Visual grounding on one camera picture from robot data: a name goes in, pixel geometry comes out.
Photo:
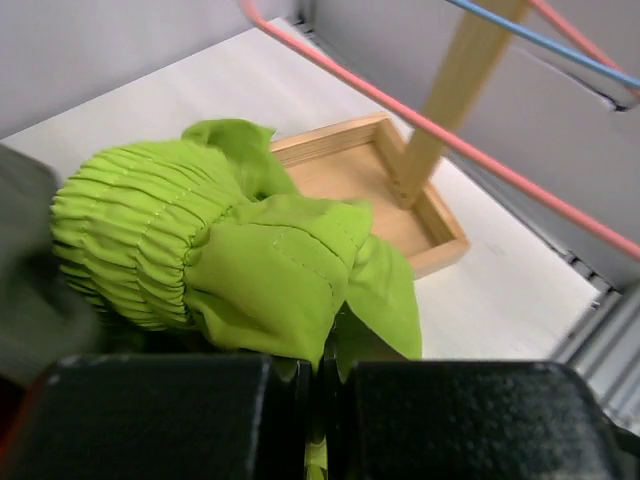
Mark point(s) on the olive grey shorts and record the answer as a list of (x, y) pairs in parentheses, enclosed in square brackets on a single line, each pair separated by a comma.
[(42, 318)]

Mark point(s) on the wooden clothes rack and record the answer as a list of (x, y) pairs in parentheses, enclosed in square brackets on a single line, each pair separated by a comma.
[(366, 157)]

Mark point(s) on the lime green shorts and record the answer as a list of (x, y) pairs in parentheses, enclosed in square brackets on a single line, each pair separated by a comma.
[(207, 237)]

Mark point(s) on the pink hanger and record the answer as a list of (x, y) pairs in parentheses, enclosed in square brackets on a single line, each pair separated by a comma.
[(451, 140), (621, 97)]

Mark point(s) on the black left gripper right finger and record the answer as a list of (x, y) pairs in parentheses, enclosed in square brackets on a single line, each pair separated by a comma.
[(473, 420)]

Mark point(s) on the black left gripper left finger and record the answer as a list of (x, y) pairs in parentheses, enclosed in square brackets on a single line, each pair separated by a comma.
[(158, 417)]

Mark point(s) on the aluminium mounting rail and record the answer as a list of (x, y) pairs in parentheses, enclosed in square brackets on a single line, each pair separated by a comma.
[(603, 348)]

